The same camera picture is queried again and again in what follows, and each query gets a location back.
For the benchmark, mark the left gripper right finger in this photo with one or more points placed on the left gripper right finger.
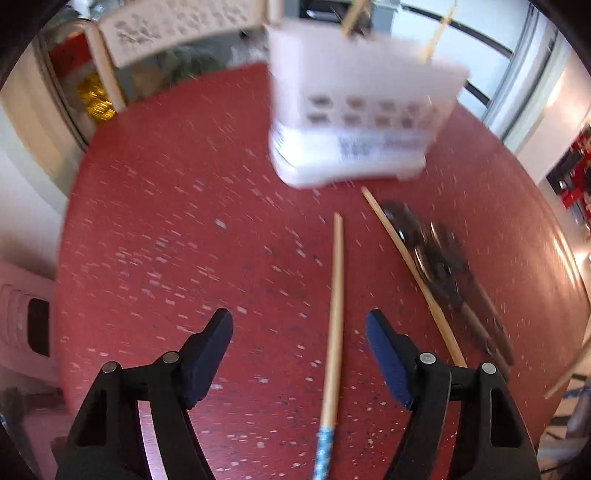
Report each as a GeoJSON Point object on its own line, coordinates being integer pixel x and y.
{"type": "Point", "coordinates": [492, 440]}

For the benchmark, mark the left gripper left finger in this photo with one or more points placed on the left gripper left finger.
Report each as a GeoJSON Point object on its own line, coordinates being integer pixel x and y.
{"type": "Point", "coordinates": [105, 440]}

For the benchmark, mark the blue-patterned bamboo chopstick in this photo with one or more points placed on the blue-patterned bamboo chopstick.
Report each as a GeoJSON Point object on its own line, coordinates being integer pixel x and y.
{"type": "Point", "coordinates": [333, 364]}

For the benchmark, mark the pink plastic stool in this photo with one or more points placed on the pink plastic stool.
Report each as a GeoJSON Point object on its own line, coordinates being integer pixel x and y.
{"type": "Point", "coordinates": [28, 345]}

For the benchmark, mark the white plastic utensil holder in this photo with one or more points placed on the white plastic utensil holder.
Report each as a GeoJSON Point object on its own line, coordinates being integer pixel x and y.
{"type": "Point", "coordinates": [346, 108]}

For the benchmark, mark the red plastic basket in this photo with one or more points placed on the red plastic basket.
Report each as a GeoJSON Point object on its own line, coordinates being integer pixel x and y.
{"type": "Point", "coordinates": [71, 60]}

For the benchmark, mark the white refrigerator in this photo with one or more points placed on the white refrigerator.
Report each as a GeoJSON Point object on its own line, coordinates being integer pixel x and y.
{"type": "Point", "coordinates": [505, 45]}

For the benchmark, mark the white perforated storage cart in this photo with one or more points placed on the white perforated storage cart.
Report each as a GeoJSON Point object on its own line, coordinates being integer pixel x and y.
{"type": "Point", "coordinates": [143, 28]}

